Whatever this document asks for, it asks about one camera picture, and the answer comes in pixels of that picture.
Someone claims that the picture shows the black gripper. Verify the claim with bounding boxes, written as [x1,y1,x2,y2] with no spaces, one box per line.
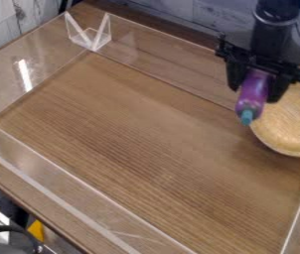
[215,36,300,103]

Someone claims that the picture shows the purple toy eggplant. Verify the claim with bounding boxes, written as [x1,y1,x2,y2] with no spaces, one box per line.
[234,69,273,126]

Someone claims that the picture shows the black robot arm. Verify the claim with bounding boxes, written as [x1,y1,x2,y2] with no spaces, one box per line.
[215,0,300,103]

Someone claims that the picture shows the clear acrylic corner bracket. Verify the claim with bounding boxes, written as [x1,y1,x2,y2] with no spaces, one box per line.
[64,13,111,52]

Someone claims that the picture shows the clear acrylic tray walls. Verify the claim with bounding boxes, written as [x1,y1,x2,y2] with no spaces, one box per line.
[0,5,300,254]

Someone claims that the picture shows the yellow object under table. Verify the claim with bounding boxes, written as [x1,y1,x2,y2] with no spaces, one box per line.
[28,220,45,241]

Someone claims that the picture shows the brown wooden bowl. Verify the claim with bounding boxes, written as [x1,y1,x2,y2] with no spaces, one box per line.
[250,83,300,157]

